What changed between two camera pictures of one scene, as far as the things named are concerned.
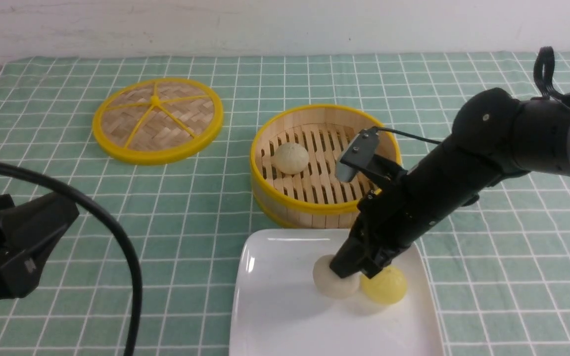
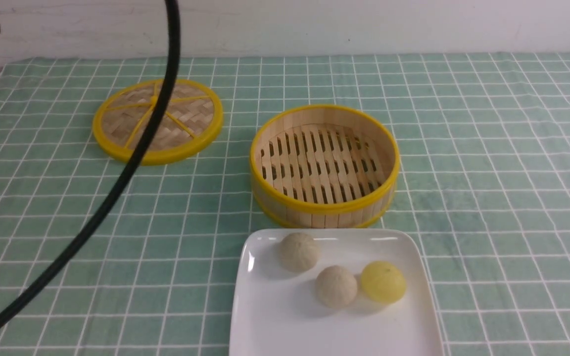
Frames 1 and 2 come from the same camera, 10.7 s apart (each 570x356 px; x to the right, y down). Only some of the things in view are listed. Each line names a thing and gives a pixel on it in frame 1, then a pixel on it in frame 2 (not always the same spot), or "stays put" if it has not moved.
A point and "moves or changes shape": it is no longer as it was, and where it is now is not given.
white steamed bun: x=329 y=283 moves or changes shape
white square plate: x=277 y=310 stays put
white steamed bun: x=290 y=158 to x=298 y=252
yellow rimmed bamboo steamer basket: x=313 y=199 stays put
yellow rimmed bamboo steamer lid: x=157 y=121 stays put
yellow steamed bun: x=388 y=286 stays put
